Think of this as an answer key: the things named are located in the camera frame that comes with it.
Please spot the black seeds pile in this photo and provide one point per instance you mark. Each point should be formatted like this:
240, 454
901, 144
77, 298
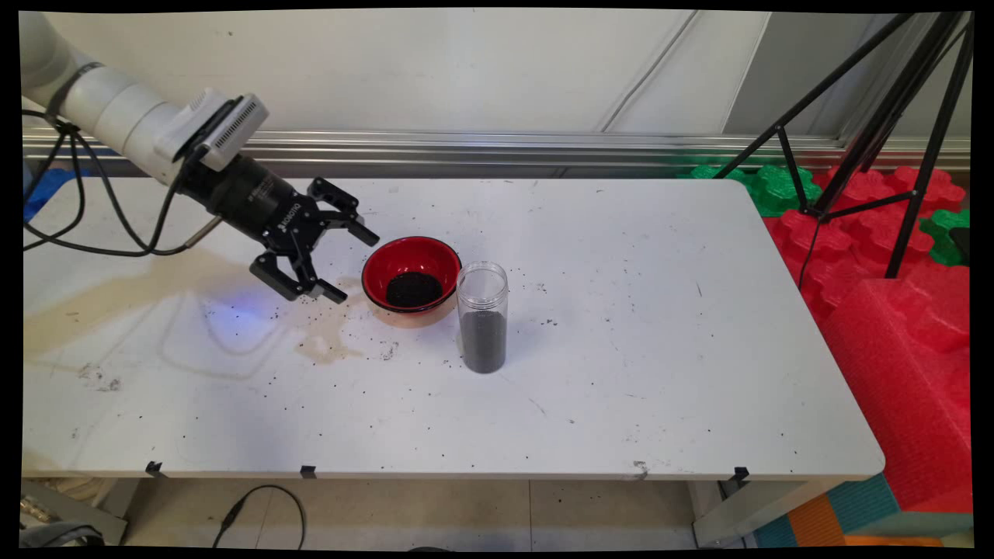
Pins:
414, 289

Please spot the white grey wrist camera box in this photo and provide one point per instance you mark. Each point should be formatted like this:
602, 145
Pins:
233, 128

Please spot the clear plastic jar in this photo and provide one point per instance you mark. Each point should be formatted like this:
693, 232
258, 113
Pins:
481, 341

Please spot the grey metal base bracket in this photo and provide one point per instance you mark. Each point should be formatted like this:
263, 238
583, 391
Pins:
78, 505

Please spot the red foam puzzle mat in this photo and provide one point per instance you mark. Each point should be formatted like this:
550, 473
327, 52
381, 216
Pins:
854, 241

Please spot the teal foam floor mat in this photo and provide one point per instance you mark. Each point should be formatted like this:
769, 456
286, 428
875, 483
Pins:
862, 501

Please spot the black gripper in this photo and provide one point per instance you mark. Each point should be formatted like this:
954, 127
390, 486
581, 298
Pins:
256, 198

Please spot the black tripod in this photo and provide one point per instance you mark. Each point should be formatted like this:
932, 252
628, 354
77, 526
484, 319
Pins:
893, 101

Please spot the green foam puzzle mat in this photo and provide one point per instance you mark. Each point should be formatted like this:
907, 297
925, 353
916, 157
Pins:
769, 190
940, 233

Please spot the grey metal table leg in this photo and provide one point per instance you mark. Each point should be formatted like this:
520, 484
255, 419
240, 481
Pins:
745, 512

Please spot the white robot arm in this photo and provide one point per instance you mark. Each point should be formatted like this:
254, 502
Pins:
116, 109

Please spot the aluminium wall rail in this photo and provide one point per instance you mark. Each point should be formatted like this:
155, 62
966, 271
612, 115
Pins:
582, 147

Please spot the orange foam floor mat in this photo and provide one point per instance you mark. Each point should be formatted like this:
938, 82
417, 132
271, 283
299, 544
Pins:
815, 524

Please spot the red bowl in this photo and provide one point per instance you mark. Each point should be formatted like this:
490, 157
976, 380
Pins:
388, 260

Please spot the blue foam piece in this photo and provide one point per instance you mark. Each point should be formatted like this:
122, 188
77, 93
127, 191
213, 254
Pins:
43, 194

